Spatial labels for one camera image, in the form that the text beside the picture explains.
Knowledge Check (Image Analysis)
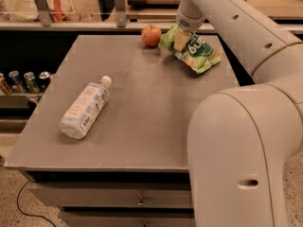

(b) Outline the middle metal bracket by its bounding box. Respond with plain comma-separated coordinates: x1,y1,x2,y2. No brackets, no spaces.
114,0,127,27

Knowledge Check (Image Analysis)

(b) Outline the dark drink can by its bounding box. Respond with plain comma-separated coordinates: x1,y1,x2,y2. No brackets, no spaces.
39,71,51,90

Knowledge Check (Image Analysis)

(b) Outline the left metal bracket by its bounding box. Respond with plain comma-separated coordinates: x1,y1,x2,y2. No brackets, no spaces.
34,0,53,26

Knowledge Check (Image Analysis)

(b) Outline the black floor cable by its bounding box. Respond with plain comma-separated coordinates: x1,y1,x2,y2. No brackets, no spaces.
16,180,57,227

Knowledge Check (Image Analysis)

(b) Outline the lower drawer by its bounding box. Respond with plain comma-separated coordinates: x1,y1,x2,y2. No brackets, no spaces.
59,211,196,227

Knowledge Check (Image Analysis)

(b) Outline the upper drawer with knob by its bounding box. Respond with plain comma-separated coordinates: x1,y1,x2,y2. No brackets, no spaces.
27,183,192,209

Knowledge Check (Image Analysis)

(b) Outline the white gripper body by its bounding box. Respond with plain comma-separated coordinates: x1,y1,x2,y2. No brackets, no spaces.
176,0,205,32

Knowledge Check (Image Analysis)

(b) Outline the red apple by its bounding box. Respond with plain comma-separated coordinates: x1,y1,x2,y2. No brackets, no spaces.
141,25,162,47

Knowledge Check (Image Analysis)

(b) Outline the silver drink can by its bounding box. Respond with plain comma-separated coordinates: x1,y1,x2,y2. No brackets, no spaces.
24,72,40,94

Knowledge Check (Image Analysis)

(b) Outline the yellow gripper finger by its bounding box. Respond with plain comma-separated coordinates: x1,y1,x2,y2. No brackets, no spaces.
174,28,191,52

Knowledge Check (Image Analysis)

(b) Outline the green rice chip bag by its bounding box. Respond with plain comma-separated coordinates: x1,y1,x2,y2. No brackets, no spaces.
159,25,221,75

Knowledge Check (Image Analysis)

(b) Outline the white orange bag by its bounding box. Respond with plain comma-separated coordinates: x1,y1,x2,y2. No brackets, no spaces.
5,0,81,26

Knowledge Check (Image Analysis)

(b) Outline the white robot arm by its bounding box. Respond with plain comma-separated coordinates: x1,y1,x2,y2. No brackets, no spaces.
177,0,303,227

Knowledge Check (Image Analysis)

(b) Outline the grey drawer cabinet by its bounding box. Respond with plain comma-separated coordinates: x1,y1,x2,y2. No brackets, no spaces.
5,35,237,216

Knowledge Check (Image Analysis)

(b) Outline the white plastic bottle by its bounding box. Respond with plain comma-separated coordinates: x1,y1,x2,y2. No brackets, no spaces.
60,76,112,139

